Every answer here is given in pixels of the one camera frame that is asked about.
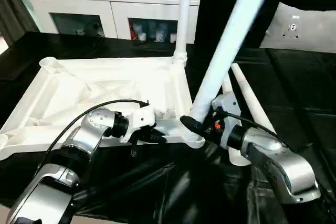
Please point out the white plastic table top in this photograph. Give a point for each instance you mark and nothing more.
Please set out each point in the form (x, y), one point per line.
(79, 98)

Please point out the white plastic table leg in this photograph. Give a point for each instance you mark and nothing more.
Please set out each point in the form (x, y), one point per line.
(231, 35)
(184, 14)
(239, 159)
(254, 106)

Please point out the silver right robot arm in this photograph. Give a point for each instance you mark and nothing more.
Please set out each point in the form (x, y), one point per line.
(278, 163)

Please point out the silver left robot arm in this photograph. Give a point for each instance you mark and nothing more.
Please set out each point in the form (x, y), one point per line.
(68, 161)

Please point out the black work mat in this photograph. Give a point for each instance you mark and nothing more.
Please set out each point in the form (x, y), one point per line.
(299, 103)

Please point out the white padded sheet with fitting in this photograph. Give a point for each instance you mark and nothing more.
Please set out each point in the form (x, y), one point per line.
(304, 30)

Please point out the white sideboard cabinet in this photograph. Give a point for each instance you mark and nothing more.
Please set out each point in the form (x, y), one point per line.
(89, 3)

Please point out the grey curtain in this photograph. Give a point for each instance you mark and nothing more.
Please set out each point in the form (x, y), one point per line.
(13, 9)

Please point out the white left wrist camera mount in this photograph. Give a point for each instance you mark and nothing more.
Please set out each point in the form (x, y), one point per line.
(139, 119)

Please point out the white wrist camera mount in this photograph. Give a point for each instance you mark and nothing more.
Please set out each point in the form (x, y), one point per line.
(139, 119)
(228, 106)

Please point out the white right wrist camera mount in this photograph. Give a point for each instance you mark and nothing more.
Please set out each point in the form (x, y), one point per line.
(228, 106)

